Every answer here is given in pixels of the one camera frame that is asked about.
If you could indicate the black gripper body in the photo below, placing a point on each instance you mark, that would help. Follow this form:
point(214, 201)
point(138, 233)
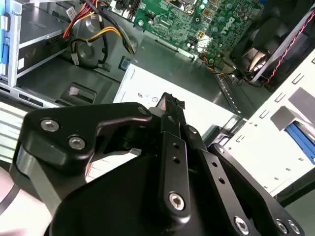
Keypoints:
point(110, 209)

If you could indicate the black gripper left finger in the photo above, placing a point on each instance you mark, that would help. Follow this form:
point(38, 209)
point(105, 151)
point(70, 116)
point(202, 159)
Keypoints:
point(61, 127)

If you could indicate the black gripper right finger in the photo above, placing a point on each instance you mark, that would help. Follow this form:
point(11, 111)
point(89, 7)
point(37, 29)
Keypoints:
point(216, 172)

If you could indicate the hard disk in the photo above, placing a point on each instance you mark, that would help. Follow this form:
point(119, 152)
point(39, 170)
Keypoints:
point(304, 145)

